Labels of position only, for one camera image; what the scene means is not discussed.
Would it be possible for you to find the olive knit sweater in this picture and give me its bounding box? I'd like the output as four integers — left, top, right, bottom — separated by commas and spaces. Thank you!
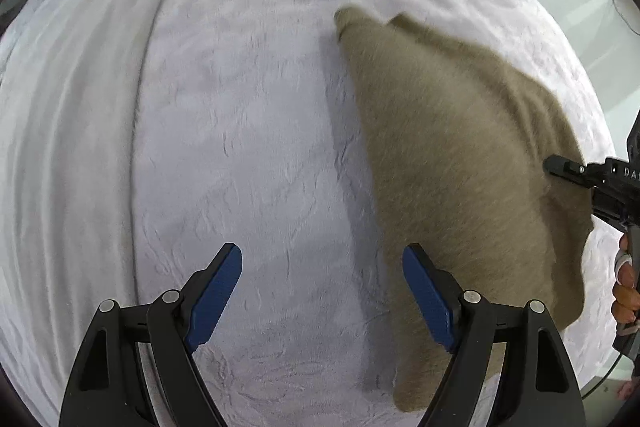
335, 6, 592, 412

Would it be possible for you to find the right hand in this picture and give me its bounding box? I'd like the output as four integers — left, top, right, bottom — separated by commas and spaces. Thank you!
611, 234, 640, 324

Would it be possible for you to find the lavender fleece blanket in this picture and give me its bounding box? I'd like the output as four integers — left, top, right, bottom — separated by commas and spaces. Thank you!
132, 0, 614, 426

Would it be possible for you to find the pale blue duvet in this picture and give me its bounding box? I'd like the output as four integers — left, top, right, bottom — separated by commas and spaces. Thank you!
1, 0, 160, 426

